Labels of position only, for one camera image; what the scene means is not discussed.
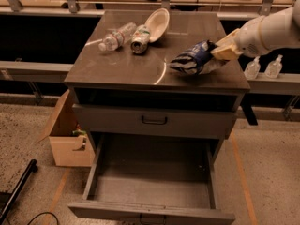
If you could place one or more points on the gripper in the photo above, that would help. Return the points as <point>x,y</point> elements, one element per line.
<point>249,40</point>

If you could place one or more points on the blue chip bag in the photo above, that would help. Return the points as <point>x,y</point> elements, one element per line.
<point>197,60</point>

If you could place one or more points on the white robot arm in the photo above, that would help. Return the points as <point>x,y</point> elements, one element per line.
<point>262,35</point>

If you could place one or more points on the grey metal drawer cabinet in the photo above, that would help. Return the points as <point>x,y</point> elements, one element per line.
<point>124,79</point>

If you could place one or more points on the closed grey drawer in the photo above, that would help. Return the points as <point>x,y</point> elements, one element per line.
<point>173,123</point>

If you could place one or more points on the open grey lower drawer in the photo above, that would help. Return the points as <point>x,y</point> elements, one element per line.
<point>152,180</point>

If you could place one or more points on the left clear sanitizer bottle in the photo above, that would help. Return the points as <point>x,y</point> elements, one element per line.
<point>252,69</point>

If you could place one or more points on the clear sanitizer bottle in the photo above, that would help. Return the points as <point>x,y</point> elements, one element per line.
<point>252,69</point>
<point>274,67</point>

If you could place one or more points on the right clear sanitizer bottle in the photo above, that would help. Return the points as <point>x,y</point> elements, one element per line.
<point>274,67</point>

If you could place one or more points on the crushed aluminium can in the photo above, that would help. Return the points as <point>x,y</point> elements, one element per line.
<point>140,39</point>

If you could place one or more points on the clear plastic water bottle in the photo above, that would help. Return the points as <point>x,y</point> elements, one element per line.
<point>117,38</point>

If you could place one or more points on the green item in box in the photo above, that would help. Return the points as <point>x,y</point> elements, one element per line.
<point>78,132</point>

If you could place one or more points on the cardboard box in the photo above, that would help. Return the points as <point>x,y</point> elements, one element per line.
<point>67,150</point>

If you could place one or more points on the black pole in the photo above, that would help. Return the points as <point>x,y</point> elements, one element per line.
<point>7,199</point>

